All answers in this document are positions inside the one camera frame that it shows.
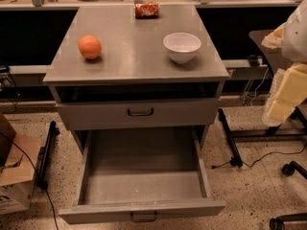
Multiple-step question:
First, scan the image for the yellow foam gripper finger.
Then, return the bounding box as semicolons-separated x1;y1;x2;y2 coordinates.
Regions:
261;23;307;127

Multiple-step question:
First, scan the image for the grey drawer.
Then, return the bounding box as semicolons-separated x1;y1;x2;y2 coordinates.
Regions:
59;127;225;224
57;98;219;130

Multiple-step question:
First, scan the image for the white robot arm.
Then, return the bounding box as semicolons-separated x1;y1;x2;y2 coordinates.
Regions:
261;0;307;127

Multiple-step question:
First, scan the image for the grey drawer cabinet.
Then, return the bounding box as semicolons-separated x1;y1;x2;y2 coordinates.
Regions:
44;5;228;148

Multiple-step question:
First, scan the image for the grey top drawer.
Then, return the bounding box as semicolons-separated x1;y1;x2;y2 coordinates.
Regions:
57;98;219;130

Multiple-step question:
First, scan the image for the dark side table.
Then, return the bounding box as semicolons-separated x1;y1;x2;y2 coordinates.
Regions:
231;29;307;139

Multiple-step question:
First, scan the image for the black power adapter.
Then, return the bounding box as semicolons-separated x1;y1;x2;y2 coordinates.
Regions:
248;55;263;67

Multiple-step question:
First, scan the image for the white bowl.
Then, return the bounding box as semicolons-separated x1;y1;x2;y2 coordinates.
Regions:
163;33;201;64

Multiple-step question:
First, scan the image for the black caster wheel base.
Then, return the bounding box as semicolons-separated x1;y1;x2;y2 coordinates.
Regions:
269;160;307;230

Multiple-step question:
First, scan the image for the red snack bag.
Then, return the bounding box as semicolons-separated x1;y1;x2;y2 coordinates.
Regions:
134;2;159;18

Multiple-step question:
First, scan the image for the orange fruit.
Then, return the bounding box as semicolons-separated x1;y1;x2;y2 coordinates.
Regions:
78;35;102;59

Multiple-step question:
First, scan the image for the black stand leg left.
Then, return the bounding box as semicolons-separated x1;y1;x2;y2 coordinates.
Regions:
36;121;59;190

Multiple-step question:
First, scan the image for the cardboard box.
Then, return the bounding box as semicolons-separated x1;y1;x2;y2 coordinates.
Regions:
0;114;40;215

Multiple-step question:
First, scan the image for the black floor cable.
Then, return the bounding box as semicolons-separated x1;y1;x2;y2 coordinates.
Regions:
0;131;60;230

